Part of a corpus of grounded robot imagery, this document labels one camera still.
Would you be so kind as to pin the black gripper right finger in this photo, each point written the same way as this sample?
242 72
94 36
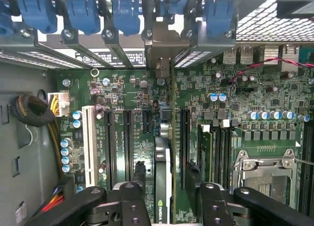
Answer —
213 206

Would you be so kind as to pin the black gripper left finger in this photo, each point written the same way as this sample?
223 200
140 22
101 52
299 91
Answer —
133 206

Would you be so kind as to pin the black RAM slot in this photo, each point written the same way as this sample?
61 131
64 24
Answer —
228 157
311 142
222 157
304 142
216 157

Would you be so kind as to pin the silver CPU socket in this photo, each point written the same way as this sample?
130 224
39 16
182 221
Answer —
265 172

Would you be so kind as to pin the long black expansion slot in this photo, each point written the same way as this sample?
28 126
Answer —
110 147
185 147
128 142

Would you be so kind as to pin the white expansion slot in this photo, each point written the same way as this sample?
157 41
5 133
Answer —
89 142

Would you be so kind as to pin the short black expansion slot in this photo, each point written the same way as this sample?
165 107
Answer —
147 121

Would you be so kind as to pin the thin metal locking lever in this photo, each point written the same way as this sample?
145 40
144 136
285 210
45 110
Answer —
304 161

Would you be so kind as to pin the green motherboard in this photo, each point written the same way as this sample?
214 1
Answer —
196 93

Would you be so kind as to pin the white power connector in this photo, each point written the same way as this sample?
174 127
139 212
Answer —
62 105

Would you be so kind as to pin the blue slot retention clip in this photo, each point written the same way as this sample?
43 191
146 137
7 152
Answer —
126 17
36 14
219 13
83 14
3 22
176 6

